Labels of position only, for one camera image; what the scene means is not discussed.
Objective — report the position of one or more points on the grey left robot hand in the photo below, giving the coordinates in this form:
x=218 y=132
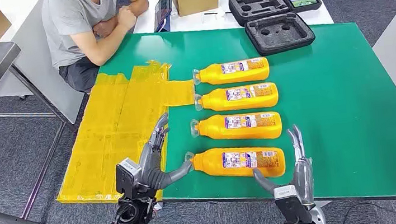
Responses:
x=150 y=169

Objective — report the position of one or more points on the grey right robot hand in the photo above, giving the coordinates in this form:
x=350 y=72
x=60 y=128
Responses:
x=303 y=177

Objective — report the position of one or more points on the orange detergent bottle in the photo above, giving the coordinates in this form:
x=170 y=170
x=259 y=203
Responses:
x=215 y=129
x=211 y=165
x=215 y=103
x=212 y=76

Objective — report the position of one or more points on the yellow plastic sheet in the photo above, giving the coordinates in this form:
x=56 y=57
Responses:
x=109 y=117

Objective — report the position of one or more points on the open black foam case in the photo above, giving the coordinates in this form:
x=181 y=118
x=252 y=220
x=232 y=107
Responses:
x=279 y=42

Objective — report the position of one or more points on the dark tablet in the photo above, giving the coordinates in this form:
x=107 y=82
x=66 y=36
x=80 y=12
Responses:
x=163 y=8

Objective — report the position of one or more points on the small clear plastic item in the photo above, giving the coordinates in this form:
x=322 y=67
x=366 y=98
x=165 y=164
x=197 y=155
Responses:
x=217 y=17

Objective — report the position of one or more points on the seated person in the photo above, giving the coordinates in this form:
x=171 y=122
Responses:
x=68 y=21

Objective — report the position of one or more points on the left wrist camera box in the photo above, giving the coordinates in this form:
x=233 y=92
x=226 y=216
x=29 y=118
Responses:
x=127 y=179

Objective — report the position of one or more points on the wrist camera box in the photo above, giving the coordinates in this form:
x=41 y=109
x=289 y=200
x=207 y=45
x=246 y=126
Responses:
x=127 y=179
x=293 y=208

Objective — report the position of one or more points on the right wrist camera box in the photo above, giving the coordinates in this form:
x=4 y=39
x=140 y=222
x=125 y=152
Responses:
x=293 y=208

